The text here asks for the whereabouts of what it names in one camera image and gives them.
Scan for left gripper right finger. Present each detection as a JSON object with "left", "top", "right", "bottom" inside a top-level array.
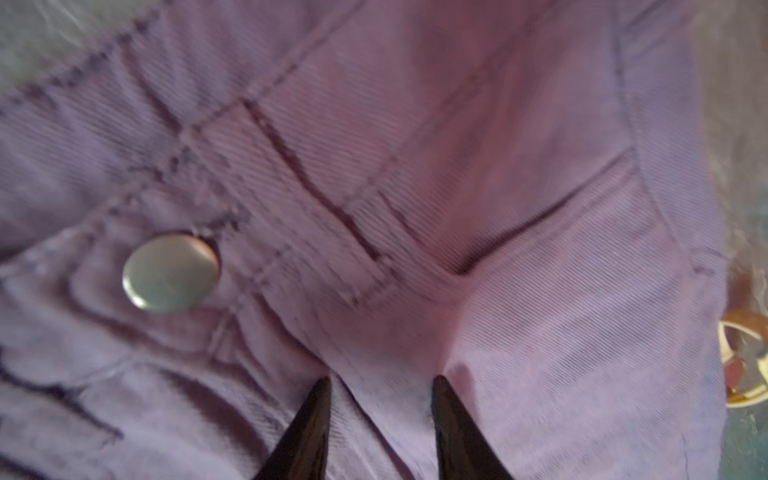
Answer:
[{"left": 431, "top": 375, "right": 513, "bottom": 480}]

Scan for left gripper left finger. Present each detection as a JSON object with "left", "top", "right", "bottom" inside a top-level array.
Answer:
[{"left": 254, "top": 377, "right": 332, "bottom": 480}]

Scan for purple trousers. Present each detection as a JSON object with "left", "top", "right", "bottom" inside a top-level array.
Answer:
[{"left": 1, "top": 1, "right": 726, "bottom": 479}]

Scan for small tan wooden object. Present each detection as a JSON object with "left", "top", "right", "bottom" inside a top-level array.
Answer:
[{"left": 718, "top": 309, "right": 767, "bottom": 409}]

